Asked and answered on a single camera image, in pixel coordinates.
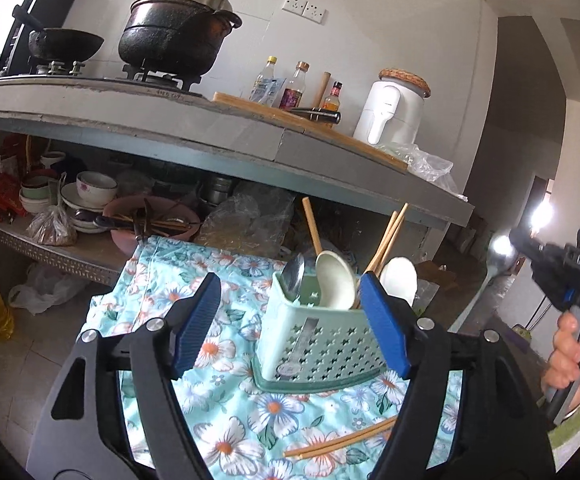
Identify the wooden chopstick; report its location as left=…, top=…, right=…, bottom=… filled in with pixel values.
left=289, top=421, right=396, bottom=461
left=373, top=203, right=409, bottom=276
left=302, top=196, right=322, bottom=256
left=365, top=211, right=399, bottom=272
left=282, top=415, right=399, bottom=458

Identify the floral turquoise quilt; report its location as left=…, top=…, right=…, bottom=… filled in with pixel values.
left=87, top=234, right=467, bottom=480

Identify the concrete kitchen counter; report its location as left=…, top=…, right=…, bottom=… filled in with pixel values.
left=0, top=76, right=473, bottom=230

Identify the person's right hand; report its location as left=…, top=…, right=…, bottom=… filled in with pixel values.
left=541, top=312, right=580, bottom=411

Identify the pink basin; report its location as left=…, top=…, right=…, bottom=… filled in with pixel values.
left=104, top=195, right=201, bottom=257

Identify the stainless steel spoon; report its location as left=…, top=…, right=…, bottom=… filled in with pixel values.
left=277, top=252, right=317, bottom=379

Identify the white wall socket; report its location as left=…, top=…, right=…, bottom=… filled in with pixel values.
left=281, top=0, right=326, bottom=24

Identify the black wok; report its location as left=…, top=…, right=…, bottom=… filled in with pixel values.
left=12, top=4, right=104, bottom=63

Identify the large black cooking pot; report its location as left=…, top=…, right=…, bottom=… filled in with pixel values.
left=118, top=0, right=242, bottom=84

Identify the clear plastic bag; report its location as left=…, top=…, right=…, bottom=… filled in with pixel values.
left=378, top=142, right=468, bottom=202

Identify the wooden cutting board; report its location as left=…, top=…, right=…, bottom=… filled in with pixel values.
left=212, top=92, right=408, bottom=174

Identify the dark sauce bottle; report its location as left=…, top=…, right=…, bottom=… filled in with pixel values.
left=279, top=62, right=309, bottom=110

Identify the cream plastic spoon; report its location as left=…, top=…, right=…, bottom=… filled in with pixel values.
left=316, top=250, right=356, bottom=311

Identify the white bowl on shelf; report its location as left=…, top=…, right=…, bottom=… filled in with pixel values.
left=76, top=171, right=118, bottom=207

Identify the clear oil bottle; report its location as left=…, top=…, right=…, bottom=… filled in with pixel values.
left=249, top=55, right=277, bottom=103

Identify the white air fryer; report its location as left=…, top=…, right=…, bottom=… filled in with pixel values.
left=353, top=68, right=431, bottom=146

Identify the white rice paddle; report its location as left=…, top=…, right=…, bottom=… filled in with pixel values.
left=379, top=257, right=418, bottom=308

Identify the green star-holed utensil holder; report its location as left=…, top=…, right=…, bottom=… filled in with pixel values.
left=252, top=272, right=386, bottom=394

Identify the small red-cap bottle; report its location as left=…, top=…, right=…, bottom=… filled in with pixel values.
left=321, top=81, right=342, bottom=112

